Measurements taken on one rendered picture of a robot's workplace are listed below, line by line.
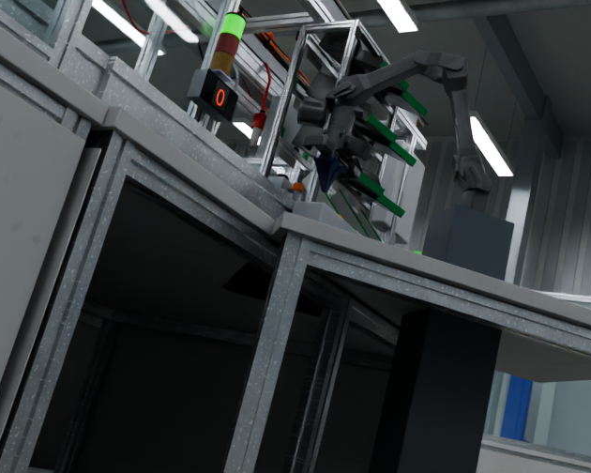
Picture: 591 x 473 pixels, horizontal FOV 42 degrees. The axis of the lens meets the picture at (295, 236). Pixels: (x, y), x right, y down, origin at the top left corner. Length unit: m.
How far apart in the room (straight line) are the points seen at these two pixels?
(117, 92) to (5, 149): 0.26
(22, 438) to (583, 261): 9.93
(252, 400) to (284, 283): 0.19
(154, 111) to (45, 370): 0.43
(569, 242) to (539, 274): 0.57
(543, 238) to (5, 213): 10.17
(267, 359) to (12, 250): 0.47
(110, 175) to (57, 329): 0.21
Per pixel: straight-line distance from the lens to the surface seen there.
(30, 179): 0.99
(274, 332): 1.26
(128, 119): 1.06
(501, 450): 5.57
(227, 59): 1.82
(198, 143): 1.29
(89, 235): 1.03
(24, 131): 0.98
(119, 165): 1.07
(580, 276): 10.62
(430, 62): 1.85
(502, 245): 1.67
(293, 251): 1.28
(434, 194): 11.68
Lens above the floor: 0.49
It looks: 15 degrees up
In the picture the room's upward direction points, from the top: 15 degrees clockwise
